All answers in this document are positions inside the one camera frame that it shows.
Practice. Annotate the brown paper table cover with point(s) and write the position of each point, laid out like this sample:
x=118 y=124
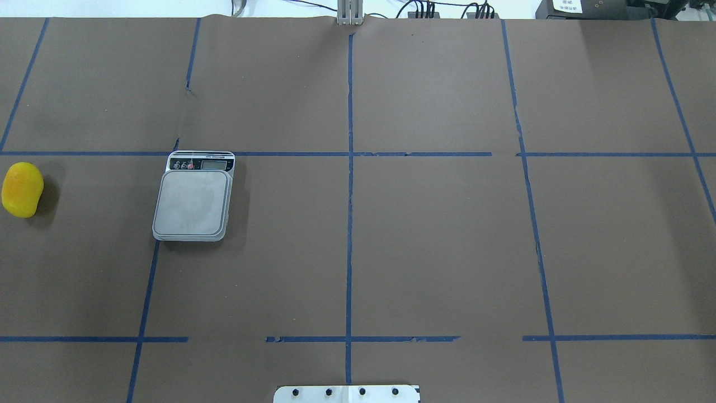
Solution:
x=494 y=211

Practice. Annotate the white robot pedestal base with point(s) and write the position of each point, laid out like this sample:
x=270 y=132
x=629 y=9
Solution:
x=348 y=393

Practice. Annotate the yellow mango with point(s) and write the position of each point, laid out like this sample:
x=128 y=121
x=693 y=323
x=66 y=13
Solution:
x=22 y=188

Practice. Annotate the aluminium frame post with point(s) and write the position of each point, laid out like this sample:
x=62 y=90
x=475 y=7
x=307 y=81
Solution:
x=350 y=12

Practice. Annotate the grey digital kitchen scale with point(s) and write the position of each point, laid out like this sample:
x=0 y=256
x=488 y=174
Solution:
x=194 y=196

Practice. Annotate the black computer box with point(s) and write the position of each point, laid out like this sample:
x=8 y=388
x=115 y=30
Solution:
x=589 y=10

